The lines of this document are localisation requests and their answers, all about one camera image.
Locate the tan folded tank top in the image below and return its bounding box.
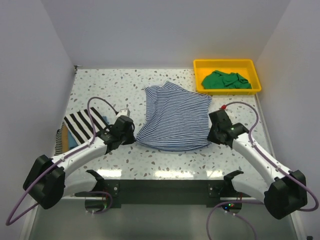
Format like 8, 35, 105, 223
61, 125, 69, 153

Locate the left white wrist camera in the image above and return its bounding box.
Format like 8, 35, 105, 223
116, 108, 131, 118

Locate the black white wide-striped tank top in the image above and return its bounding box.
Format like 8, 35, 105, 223
64, 107, 108, 145

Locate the yellow plastic tray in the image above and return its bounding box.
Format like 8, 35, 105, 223
193, 59, 262, 96

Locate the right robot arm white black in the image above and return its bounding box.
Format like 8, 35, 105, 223
207, 109, 308, 220

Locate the black white thin-striped tank top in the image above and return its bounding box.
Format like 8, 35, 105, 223
54, 128, 63, 156

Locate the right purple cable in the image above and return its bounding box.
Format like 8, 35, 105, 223
206, 101, 313, 240

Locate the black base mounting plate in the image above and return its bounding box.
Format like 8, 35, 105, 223
75, 179, 241, 210

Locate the light blue folded tank top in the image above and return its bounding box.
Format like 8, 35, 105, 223
67, 115, 110, 150

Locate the green tank top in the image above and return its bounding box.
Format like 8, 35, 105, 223
201, 70, 252, 90

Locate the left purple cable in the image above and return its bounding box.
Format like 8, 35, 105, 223
5, 96, 121, 226

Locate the blue white striped tank top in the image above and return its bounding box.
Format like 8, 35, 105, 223
136, 81, 212, 152

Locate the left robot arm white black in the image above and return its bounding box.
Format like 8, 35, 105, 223
23, 115, 135, 209

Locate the purple cable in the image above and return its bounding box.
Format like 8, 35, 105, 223
5, 96, 121, 226
206, 101, 313, 240

